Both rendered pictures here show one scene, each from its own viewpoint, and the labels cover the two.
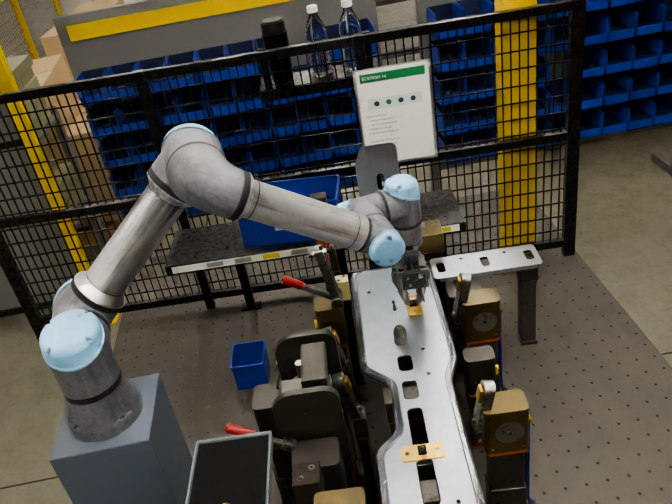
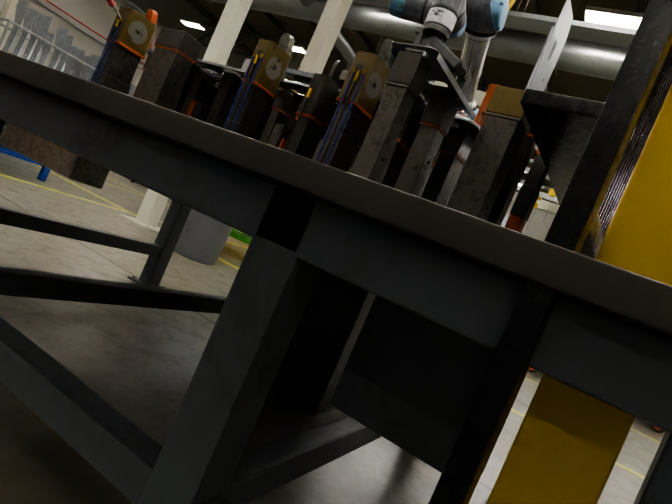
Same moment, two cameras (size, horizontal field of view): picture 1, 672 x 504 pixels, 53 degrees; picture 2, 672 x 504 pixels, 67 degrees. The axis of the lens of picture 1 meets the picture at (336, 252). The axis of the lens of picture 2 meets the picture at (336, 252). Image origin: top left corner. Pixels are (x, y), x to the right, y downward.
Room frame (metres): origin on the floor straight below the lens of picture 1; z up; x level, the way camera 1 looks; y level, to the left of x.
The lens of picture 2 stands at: (1.95, -1.33, 0.62)
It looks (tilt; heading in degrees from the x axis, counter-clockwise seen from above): 1 degrees down; 118
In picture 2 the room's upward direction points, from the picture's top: 23 degrees clockwise
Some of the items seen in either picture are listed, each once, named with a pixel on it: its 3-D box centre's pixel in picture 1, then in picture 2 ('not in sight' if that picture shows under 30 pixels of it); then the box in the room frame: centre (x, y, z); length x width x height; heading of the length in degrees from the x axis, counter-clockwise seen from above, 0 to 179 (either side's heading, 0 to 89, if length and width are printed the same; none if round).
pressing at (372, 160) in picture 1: (381, 201); (541, 75); (1.63, -0.15, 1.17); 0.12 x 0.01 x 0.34; 87
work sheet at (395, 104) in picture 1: (396, 114); not in sight; (1.91, -0.25, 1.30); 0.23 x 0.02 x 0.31; 87
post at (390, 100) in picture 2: (526, 300); (384, 130); (1.50, -0.51, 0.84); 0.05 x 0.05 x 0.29; 87
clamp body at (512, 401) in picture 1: (511, 459); (247, 104); (0.95, -0.29, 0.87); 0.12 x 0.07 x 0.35; 87
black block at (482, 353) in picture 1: (486, 398); (301, 131); (1.16, -0.30, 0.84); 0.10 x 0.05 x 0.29; 87
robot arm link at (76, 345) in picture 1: (79, 351); not in sight; (1.07, 0.53, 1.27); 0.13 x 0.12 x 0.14; 11
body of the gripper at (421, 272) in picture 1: (409, 260); (424, 52); (1.33, -0.17, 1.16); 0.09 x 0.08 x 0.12; 177
